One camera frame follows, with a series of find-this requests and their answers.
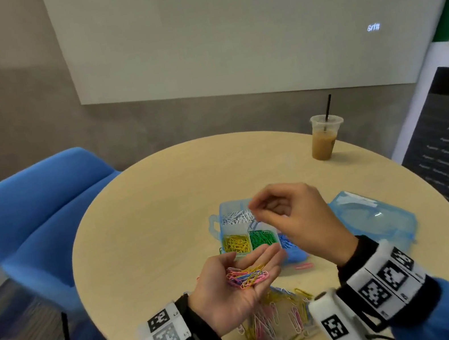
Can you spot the person's left hand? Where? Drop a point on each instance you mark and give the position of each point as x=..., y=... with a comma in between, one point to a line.
x=225, y=293

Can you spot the person's right hand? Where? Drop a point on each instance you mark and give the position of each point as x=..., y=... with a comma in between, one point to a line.
x=302, y=219

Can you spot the bunch of blue paper clips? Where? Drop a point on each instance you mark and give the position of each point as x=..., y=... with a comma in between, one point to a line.
x=289, y=243

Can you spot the paperclips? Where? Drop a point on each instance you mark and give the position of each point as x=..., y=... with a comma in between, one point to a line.
x=248, y=276

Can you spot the bunch of green paper clips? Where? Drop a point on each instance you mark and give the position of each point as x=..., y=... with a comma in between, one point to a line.
x=262, y=237

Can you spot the bunch of yellow paper clips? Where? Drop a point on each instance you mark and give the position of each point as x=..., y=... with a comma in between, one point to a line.
x=237, y=243

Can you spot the pile of coloured paper clips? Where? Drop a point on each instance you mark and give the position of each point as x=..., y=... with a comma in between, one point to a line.
x=277, y=323

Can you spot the blue compartment organizer box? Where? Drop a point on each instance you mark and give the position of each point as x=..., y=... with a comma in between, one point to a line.
x=229, y=219

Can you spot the blue transparent box lid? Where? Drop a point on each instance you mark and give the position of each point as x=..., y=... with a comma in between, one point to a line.
x=375, y=215

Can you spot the left wrist marker band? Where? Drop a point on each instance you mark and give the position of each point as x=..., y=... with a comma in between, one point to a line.
x=163, y=334

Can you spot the wrist marker band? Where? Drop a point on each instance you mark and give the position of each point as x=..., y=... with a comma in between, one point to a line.
x=163, y=334
x=385, y=278

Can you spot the iced coffee plastic cup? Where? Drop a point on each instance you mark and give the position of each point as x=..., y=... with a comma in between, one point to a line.
x=324, y=143

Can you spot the right wrist marker band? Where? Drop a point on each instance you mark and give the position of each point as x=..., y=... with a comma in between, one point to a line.
x=385, y=278

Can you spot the round wooden table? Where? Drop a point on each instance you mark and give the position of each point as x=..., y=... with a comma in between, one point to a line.
x=146, y=216

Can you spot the black drinking straw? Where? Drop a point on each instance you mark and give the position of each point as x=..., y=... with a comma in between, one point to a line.
x=328, y=107

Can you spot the blue upholstered chair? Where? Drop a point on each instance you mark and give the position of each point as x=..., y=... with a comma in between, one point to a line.
x=28, y=237

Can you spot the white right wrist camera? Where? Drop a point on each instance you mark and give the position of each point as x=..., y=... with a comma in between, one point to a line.
x=338, y=325

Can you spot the white wall board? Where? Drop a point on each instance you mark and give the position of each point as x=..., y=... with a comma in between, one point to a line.
x=268, y=21

